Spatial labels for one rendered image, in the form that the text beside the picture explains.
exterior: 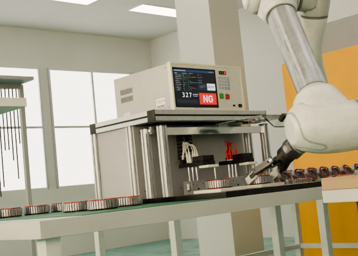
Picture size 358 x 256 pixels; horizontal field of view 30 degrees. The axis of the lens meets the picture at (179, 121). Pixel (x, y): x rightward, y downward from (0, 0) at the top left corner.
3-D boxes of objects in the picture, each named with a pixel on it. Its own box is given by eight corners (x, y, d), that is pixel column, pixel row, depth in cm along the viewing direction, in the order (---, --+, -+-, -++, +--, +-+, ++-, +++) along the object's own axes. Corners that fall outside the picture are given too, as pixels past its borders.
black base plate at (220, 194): (331, 185, 280) (330, 180, 280) (226, 198, 236) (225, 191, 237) (247, 192, 314) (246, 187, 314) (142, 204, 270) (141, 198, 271)
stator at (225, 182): (239, 186, 267) (238, 176, 267) (222, 188, 258) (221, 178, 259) (217, 188, 274) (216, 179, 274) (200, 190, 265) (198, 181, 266)
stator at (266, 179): (277, 182, 282) (277, 173, 283) (260, 184, 275) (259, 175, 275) (258, 184, 290) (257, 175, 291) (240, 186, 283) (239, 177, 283)
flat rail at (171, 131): (265, 132, 305) (264, 125, 305) (163, 134, 262) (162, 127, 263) (262, 132, 305) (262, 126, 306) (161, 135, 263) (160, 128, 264)
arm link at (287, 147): (285, 134, 266) (276, 142, 270) (297, 152, 262) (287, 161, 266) (299, 133, 273) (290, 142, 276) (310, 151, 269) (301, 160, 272)
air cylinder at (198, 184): (205, 192, 277) (204, 179, 278) (192, 193, 272) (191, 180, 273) (197, 193, 281) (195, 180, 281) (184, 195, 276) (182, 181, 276)
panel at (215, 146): (248, 187, 315) (241, 124, 318) (140, 199, 270) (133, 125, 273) (246, 187, 316) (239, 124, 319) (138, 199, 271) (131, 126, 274)
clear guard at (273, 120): (309, 126, 286) (308, 113, 287) (274, 127, 270) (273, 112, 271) (252, 135, 310) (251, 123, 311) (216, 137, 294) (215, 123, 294)
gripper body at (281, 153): (291, 143, 275) (277, 156, 281) (278, 143, 270) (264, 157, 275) (300, 158, 272) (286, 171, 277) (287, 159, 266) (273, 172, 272)
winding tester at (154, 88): (245, 111, 303) (241, 66, 305) (175, 110, 273) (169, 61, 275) (187, 123, 331) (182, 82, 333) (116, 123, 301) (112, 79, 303)
